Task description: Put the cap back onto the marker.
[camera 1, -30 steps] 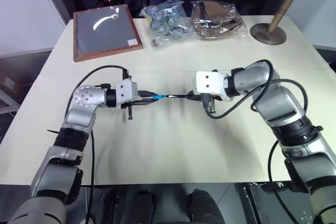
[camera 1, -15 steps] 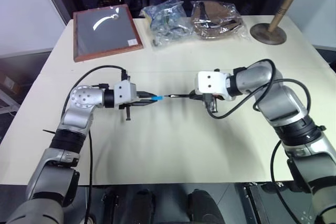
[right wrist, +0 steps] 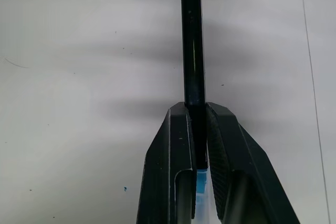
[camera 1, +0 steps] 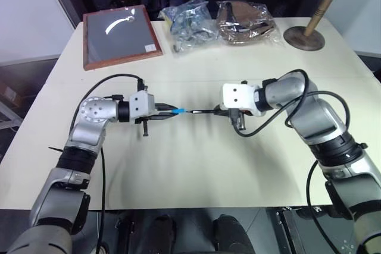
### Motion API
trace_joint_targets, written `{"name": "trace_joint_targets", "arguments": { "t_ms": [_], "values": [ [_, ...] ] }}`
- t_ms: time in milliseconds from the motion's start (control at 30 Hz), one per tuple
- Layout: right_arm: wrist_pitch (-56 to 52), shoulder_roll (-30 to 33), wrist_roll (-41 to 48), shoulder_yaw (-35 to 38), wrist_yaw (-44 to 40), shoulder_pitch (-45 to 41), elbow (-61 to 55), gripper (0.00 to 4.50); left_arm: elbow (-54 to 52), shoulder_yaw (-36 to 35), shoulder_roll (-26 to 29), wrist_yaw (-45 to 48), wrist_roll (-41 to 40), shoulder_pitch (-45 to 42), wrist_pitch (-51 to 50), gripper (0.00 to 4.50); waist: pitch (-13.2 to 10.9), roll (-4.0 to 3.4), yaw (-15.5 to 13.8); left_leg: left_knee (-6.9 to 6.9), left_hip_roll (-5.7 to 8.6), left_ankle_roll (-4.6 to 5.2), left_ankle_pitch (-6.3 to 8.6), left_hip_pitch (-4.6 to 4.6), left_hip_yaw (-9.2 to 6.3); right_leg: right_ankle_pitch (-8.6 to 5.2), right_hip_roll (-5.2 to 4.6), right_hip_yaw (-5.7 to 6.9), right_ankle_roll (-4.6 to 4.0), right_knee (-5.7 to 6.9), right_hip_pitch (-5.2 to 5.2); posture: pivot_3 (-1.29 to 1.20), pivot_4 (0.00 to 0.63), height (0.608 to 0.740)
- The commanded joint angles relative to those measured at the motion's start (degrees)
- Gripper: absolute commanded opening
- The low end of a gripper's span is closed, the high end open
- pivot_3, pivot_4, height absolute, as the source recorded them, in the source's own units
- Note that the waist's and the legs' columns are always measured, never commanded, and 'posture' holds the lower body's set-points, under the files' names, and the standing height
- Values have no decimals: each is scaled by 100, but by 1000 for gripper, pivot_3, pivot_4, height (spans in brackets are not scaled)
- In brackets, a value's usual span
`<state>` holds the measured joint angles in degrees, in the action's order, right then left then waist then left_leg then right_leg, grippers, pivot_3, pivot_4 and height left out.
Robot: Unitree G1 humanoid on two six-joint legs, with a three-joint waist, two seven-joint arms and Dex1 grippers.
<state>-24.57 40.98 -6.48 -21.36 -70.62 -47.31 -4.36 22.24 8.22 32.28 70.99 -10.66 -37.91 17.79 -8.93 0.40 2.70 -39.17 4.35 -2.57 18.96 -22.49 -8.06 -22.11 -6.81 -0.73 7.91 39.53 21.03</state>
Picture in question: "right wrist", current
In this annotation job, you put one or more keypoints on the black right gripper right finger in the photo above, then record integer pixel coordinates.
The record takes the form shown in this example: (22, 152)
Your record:
(236, 161)

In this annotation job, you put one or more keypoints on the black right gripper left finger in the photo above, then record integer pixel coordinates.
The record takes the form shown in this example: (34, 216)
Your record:
(168, 161)

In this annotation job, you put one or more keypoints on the black marker pen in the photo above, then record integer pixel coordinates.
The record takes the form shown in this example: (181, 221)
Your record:
(193, 64)

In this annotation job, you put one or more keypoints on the blue translucent marker cap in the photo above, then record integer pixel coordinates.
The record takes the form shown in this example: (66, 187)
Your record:
(201, 195)

